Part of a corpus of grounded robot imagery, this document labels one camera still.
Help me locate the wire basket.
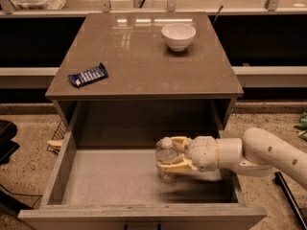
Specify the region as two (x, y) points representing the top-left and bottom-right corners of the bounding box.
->
(47, 122), (66, 155)

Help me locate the black bar on floor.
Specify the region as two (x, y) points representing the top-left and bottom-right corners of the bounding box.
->
(274, 172), (307, 230)

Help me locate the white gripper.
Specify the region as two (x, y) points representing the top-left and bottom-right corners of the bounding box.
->
(155, 136), (218, 173)

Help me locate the white ceramic bowl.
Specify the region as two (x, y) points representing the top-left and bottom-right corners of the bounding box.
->
(161, 23), (196, 52)

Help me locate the black floor cable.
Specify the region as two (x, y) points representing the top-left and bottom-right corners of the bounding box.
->
(0, 184), (44, 209)

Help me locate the blue snack bar wrapper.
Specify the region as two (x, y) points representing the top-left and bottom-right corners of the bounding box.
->
(68, 63), (108, 88)

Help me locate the clear plastic water bottle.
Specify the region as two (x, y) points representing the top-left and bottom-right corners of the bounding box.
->
(155, 137), (178, 183)

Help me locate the open grey top drawer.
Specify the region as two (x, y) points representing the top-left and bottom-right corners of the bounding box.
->
(17, 101), (267, 230)

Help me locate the green snack bag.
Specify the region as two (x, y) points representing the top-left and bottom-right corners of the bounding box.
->
(295, 112), (307, 141)

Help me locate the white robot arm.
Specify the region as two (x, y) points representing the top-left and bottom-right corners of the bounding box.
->
(155, 127), (307, 188)

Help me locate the black object at left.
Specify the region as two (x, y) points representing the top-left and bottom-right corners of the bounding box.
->
(0, 120), (19, 164)

